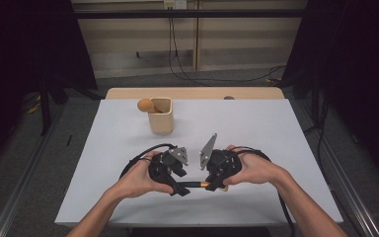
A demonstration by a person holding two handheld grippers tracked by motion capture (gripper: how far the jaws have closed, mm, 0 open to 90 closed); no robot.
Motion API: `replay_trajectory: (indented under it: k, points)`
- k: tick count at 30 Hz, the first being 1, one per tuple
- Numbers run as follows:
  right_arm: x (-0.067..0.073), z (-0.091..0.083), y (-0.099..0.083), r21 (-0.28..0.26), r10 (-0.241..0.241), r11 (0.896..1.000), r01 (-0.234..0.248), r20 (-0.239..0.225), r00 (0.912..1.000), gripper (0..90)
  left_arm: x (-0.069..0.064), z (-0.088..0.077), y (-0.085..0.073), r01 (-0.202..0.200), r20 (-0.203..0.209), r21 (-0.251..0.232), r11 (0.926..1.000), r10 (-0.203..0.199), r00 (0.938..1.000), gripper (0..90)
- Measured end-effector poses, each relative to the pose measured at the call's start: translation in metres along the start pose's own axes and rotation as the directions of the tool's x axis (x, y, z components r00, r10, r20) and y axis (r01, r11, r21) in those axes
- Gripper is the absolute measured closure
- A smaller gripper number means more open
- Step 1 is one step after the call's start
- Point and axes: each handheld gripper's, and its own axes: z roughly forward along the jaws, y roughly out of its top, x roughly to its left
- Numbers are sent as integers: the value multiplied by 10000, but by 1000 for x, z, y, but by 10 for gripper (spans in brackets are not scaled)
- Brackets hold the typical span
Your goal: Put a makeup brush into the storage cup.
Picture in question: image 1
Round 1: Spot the person's left hand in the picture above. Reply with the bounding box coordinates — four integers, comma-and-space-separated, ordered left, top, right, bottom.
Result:
112, 150, 176, 200

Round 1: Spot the aluminium floor rail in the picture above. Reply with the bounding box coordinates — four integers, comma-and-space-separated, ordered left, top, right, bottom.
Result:
289, 98, 379, 237
0, 108, 67, 237

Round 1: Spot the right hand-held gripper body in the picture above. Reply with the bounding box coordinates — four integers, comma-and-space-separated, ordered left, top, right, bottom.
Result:
199, 132, 244, 181

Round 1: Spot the white table cover sheet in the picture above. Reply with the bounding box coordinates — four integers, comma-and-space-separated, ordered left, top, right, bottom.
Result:
54, 98, 344, 228

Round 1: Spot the right hand-held gripper cable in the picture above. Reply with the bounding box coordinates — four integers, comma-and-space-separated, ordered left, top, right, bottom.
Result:
235, 145, 295, 237

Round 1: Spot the black metal stand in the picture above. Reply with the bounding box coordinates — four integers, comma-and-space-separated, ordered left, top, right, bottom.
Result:
38, 77, 52, 136

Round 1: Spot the black floor cable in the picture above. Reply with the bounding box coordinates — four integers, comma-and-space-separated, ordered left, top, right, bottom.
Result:
304, 98, 331, 174

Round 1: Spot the black curtain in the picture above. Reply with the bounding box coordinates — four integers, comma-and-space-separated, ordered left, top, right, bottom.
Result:
280, 0, 379, 186
0, 0, 99, 172

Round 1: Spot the left hand-held gripper cable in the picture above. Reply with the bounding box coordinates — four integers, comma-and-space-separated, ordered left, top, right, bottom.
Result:
119, 142, 179, 181

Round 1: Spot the wooden table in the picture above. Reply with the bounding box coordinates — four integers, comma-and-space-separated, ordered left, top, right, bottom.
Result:
105, 87, 285, 101

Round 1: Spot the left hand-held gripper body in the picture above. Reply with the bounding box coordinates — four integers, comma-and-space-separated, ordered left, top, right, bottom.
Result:
147, 146, 190, 185

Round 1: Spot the white power outlet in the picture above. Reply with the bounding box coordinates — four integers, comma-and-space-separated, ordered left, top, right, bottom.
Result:
163, 0, 188, 10

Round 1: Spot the yellow floor cable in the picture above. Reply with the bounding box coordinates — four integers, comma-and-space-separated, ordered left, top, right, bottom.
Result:
27, 102, 42, 115

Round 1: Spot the black power cable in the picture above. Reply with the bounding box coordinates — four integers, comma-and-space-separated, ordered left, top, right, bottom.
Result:
168, 8, 287, 83
171, 16, 211, 87

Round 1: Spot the hand-held gripper cable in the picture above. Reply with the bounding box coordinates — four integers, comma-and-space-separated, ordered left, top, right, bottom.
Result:
119, 142, 179, 181
235, 145, 295, 237

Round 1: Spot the person's right hand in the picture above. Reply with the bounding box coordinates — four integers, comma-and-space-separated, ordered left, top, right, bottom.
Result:
224, 144, 292, 191

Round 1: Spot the cream square cup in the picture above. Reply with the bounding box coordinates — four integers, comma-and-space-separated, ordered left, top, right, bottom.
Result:
147, 97, 175, 134

